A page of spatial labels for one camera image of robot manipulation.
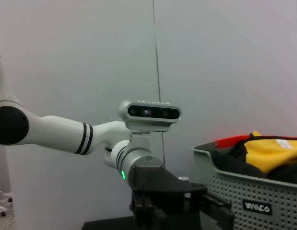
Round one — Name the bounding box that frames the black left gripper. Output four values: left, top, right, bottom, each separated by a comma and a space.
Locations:
127, 164, 236, 230

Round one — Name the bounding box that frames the black tablecloth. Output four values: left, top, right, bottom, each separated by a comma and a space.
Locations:
82, 215, 139, 230

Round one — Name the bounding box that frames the grey perforated storage box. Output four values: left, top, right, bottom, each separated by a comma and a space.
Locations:
190, 140, 297, 230

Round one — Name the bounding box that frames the yellow towel with white tag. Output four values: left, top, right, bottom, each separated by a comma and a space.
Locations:
242, 130, 297, 173

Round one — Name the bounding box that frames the black cloth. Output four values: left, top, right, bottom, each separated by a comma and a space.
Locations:
211, 140, 297, 185

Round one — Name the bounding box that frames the red cloth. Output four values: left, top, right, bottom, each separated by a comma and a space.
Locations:
214, 135, 250, 150

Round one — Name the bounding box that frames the white stand with casters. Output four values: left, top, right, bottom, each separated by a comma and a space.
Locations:
0, 134, 15, 218

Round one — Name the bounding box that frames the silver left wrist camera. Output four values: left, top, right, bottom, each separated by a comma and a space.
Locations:
117, 99, 183, 154

